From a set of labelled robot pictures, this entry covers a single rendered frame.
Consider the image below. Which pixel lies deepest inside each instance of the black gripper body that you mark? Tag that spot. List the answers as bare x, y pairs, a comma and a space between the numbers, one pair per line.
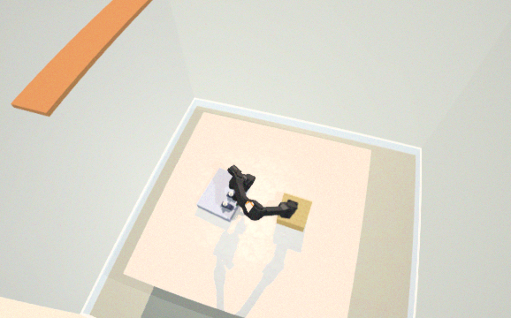
252, 179

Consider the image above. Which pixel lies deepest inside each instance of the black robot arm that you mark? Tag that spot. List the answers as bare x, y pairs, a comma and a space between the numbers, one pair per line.
258, 211

